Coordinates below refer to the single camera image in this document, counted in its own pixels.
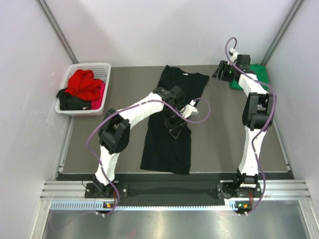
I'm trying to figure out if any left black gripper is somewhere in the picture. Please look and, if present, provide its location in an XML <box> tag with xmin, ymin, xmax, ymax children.
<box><xmin>162</xmin><ymin>108</ymin><xmax>188</xmax><ymax>139</ymax></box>

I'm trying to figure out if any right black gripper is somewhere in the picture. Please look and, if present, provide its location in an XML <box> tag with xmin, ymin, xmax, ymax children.
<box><xmin>210</xmin><ymin>61</ymin><xmax>237</xmax><ymax>83</ymax></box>

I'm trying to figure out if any black t shirt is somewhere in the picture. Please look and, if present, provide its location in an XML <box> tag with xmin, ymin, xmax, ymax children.
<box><xmin>140</xmin><ymin>65</ymin><xmax>209</xmax><ymax>175</ymax></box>

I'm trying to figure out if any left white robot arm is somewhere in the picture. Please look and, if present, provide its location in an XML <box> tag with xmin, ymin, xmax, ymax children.
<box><xmin>93</xmin><ymin>86</ymin><xmax>198</xmax><ymax>198</ymax></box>

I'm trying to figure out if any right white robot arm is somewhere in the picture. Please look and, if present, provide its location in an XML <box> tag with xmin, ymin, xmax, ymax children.
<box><xmin>213</xmin><ymin>50</ymin><xmax>275</xmax><ymax>199</ymax></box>

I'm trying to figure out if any green folded t shirt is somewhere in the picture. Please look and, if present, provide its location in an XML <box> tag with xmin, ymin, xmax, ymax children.
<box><xmin>229</xmin><ymin>64</ymin><xmax>269</xmax><ymax>90</ymax></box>

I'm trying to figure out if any pink garment in basket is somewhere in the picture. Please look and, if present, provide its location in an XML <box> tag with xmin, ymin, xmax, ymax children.
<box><xmin>91</xmin><ymin>83</ymin><xmax>106</xmax><ymax>110</ymax></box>

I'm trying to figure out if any white plastic laundry basket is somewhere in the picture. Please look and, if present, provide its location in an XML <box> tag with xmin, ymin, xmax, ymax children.
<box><xmin>55</xmin><ymin>62</ymin><xmax>111</xmax><ymax>117</ymax></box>

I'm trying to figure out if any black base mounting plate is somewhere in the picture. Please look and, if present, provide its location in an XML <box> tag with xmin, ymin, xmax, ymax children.
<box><xmin>84</xmin><ymin>181</ymin><xmax>262</xmax><ymax>199</ymax></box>

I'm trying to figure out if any red t shirt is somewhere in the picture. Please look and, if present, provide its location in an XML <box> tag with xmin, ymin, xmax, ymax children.
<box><xmin>65</xmin><ymin>69</ymin><xmax>103</xmax><ymax>101</ymax></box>

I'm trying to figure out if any black garment in basket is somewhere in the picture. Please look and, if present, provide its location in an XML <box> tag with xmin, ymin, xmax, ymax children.
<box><xmin>56</xmin><ymin>89</ymin><xmax>91</xmax><ymax>111</ymax></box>

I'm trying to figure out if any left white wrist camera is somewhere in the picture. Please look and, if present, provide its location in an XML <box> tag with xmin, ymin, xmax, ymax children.
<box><xmin>179</xmin><ymin>100</ymin><xmax>199</xmax><ymax>119</ymax></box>

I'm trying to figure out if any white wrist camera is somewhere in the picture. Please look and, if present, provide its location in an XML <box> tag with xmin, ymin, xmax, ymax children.
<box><xmin>179</xmin><ymin>100</ymin><xmax>199</xmax><ymax>119</ymax></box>
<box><xmin>228</xmin><ymin>48</ymin><xmax>239</xmax><ymax>64</ymax></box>

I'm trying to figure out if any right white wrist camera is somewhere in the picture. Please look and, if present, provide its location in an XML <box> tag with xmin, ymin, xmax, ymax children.
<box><xmin>228</xmin><ymin>48</ymin><xmax>239</xmax><ymax>64</ymax></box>

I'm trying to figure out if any grey slotted cable duct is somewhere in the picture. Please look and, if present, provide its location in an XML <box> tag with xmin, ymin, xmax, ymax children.
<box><xmin>50</xmin><ymin>200</ymin><xmax>252</xmax><ymax>211</ymax></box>

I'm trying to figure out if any aluminium frame rail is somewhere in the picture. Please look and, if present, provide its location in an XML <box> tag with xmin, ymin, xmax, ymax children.
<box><xmin>40</xmin><ymin>180</ymin><xmax>311</xmax><ymax>200</ymax></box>

